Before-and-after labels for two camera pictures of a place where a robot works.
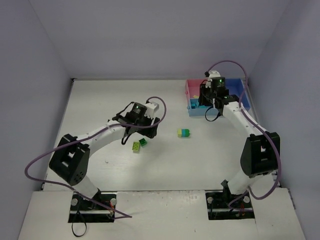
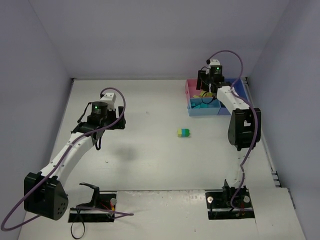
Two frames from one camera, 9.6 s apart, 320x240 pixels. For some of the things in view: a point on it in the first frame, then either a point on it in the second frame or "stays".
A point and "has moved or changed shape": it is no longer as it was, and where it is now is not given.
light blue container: (194, 109) stays
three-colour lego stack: (183, 132) stays
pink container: (192, 86) stays
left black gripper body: (152, 127) to (119, 120)
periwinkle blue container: (235, 86) stays
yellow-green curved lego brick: (136, 147) has moved or changed shape
